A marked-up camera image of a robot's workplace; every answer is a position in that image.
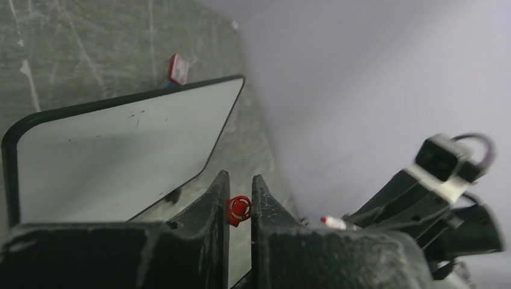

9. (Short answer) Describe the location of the red marker cap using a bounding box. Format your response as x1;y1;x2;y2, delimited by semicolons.
227;196;252;227

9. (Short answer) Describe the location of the small red white box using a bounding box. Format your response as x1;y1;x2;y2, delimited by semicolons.
167;54;189;85

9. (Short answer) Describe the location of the white marker pen body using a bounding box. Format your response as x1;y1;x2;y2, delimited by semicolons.
320;216;360;231

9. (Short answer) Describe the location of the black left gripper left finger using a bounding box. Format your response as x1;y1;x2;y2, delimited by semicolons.
1;170;230;288

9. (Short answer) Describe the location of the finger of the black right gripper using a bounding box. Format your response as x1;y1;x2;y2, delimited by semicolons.
345;170;450;240

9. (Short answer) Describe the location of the black framed whiteboard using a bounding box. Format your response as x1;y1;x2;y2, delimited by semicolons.
1;75;246;228

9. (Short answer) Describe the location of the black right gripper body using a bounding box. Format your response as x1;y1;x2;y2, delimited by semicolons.
402;184;504;261

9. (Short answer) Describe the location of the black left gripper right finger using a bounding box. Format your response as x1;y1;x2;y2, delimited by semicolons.
250;174;470;289

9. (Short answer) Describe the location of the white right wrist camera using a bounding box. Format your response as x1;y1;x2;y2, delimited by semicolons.
404;133;496;205

